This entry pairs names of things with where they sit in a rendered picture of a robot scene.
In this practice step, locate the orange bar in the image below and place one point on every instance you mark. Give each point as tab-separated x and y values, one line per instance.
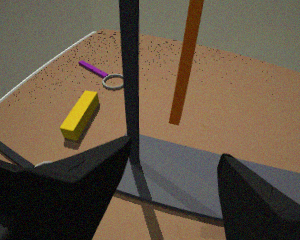
186	59

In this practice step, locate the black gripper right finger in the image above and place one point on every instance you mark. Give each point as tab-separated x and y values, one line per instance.
253	209

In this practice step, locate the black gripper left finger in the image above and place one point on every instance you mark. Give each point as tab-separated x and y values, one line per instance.
64	200

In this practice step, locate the yellow rectangular bar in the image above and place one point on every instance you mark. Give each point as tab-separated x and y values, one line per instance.
73	125

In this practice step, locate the grey hoop with purple handle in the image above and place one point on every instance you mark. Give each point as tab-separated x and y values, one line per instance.
100	73

